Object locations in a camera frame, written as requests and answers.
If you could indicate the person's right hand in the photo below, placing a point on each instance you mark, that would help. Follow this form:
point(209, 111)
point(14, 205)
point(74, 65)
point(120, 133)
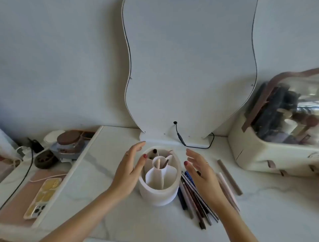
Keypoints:
point(209, 184)

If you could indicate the person's left hand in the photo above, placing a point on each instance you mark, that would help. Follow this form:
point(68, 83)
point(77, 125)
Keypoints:
point(125, 174)

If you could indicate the pile of makeup pencils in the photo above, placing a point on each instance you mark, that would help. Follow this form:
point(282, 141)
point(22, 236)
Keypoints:
point(190, 199)

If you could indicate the white round organizer cup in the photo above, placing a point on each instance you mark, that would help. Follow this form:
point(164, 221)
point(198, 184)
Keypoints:
point(157, 197)

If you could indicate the person's left forearm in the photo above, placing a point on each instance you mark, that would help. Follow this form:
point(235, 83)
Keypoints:
point(84, 219)

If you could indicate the dark round small dish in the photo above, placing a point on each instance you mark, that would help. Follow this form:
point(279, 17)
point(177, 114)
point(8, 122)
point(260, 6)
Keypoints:
point(40, 163)

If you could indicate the white wavy mirror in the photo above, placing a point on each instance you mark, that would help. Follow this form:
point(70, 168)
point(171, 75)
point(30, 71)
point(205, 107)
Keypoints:
point(189, 62)

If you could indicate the white marble riser shelf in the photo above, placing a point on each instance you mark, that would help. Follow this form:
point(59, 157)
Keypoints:
point(82, 179)

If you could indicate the grey blue tray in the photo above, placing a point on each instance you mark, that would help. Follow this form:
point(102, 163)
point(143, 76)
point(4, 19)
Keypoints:
point(62, 155)

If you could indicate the cream cosmetic organizer box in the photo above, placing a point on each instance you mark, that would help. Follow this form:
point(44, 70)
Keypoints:
point(269, 154)

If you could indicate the glass jar brown lid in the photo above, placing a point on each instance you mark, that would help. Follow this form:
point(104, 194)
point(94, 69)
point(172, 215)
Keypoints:
point(68, 138)

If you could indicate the white round dish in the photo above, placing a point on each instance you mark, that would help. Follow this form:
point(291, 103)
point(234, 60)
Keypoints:
point(51, 136)

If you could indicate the phone with yellow case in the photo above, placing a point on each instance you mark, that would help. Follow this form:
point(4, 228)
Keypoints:
point(42, 199)

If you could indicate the black charger plug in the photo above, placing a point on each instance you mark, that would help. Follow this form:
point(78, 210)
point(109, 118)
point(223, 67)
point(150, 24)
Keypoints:
point(37, 147)

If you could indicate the row of cosmetic bottles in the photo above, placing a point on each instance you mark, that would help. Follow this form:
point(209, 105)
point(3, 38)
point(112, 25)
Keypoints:
point(271, 112)

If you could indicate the white charger plug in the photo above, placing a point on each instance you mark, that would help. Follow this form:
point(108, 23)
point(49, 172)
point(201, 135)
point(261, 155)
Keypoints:
point(23, 150)

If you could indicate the white marble table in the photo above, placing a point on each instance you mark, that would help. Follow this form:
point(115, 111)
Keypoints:
point(12, 179)

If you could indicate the pink desk mat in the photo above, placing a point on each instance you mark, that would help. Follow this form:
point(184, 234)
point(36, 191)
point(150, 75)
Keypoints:
point(15, 212)

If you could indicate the white board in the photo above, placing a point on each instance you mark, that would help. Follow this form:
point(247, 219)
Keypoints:
point(6, 142)

